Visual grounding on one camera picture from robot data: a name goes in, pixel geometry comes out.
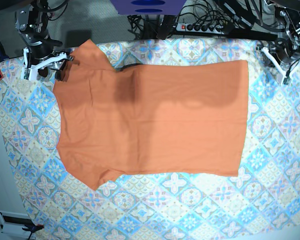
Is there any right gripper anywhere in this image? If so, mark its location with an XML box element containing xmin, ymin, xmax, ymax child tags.
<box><xmin>29</xmin><ymin>43</ymin><xmax>68</xmax><ymax>82</ymax></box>

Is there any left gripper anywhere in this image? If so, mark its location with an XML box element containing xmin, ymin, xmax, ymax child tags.
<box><xmin>269</xmin><ymin>38</ymin><xmax>300</xmax><ymax>64</ymax></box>

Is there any orange T-shirt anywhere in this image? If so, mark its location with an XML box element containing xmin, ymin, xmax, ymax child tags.
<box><xmin>53</xmin><ymin>40</ymin><xmax>249</xmax><ymax>190</ymax></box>

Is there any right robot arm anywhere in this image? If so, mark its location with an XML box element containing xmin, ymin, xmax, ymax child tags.
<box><xmin>15</xmin><ymin>0</ymin><xmax>73</xmax><ymax>81</ymax></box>

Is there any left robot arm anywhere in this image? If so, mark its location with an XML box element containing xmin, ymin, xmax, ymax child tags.
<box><xmin>260</xmin><ymin>0</ymin><xmax>300</xmax><ymax>64</ymax></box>

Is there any blue plastic box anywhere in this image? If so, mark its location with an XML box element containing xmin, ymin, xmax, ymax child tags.
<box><xmin>110</xmin><ymin>0</ymin><xmax>186</xmax><ymax>16</ymax></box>

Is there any white power strip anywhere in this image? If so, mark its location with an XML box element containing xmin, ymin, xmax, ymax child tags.
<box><xmin>175</xmin><ymin>22</ymin><xmax>224</xmax><ymax>34</ymax></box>

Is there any patterned blue tablecloth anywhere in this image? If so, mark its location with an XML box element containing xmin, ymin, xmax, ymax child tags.
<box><xmin>0</xmin><ymin>38</ymin><xmax>300</xmax><ymax>240</ymax></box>

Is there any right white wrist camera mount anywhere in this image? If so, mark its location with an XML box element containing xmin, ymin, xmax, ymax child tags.
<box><xmin>21</xmin><ymin>48</ymin><xmax>74</xmax><ymax>81</ymax></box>

